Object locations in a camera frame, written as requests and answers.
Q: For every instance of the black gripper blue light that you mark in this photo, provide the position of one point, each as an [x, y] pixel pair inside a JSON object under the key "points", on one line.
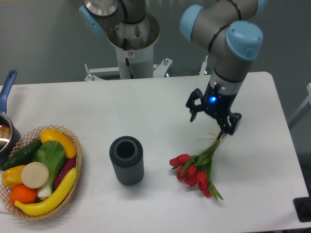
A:
{"points": [[217, 105]]}

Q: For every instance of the red tulip bouquet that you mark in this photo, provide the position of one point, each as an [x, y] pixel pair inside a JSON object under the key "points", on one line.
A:
{"points": [[197, 169]]}

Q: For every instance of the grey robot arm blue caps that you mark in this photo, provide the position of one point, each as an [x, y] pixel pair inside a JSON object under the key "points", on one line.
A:
{"points": [[222, 30]]}

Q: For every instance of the dark grey ribbed vase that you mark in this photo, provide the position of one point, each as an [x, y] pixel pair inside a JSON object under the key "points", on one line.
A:
{"points": [[126, 155]]}

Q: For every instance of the black device at edge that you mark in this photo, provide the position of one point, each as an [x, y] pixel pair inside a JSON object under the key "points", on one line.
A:
{"points": [[303, 208]]}

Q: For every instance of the purple eggplant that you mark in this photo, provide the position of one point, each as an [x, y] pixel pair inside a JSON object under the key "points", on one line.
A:
{"points": [[68, 165]]}

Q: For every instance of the yellow squash upper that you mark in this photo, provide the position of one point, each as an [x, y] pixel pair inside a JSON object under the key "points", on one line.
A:
{"points": [[55, 135]]}

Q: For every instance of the green bok choy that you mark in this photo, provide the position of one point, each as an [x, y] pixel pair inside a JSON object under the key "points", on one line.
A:
{"points": [[53, 156]]}

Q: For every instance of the yellow banana squash lower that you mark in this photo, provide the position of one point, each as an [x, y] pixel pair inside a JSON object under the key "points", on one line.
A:
{"points": [[54, 200]]}

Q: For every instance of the beige round disc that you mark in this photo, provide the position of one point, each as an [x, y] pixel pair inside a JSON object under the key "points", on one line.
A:
{"points": [[34, 175]]}

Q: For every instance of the green cucumber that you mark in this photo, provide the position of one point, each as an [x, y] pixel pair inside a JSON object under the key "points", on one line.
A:
{"points": [[23, 156]]}

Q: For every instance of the orange fruit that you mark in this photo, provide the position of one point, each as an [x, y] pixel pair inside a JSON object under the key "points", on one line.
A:
{"points": [[23, 194]]}

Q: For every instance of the yellow bell pepper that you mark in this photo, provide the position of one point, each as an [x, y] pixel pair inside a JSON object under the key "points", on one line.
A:
{"points": [[12, 177]]}

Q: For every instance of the woven wicker basket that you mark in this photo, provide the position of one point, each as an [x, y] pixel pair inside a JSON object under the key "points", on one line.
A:
{"points": [[24, 141]]}

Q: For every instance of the white frame at right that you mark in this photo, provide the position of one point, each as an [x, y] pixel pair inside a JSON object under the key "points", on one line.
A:
{"points": [[301, 110]]}

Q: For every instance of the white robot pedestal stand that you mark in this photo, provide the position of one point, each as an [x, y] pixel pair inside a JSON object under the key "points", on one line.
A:
{"points": [[134, 47]]}

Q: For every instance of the blue handled saucepan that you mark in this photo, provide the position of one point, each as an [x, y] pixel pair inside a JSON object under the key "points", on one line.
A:
{"points": [[9, 135]]}

